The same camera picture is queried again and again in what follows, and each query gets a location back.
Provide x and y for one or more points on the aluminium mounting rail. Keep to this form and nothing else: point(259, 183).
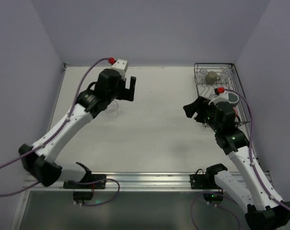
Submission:
point(137, 182)

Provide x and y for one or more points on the clear glass back left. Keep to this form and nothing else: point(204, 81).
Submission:
point(201, 74)

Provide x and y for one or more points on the clear faceted glass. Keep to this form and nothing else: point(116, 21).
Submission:
point(111, 112)

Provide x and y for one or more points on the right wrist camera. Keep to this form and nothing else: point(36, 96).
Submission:
point(214, 98)

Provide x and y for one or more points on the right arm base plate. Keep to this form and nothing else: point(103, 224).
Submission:
point(202, 180)

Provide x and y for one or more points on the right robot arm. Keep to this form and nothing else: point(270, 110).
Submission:
point(263, 207)

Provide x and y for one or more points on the dark teal mug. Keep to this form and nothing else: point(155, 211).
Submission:
point(233, 98)

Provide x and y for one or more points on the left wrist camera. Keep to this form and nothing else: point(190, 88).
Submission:
point(120, 65)

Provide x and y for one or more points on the olive green mug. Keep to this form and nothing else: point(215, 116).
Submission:
point(211, 77)

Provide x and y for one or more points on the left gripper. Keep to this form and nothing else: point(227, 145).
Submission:
point(125, 90)

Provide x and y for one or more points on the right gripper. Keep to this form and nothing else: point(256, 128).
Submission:
point(203, 111)

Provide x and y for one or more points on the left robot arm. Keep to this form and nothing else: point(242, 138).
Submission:
point(39, 159)

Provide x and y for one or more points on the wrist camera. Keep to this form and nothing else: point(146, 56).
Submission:
point(120, 65)
point(214, 98)

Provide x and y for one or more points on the black wire dish rack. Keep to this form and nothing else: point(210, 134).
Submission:
point(233, 85)

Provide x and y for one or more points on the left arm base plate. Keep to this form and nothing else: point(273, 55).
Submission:
point(88, 179)

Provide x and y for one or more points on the clear glass back right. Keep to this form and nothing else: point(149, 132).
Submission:
point(226, 74)

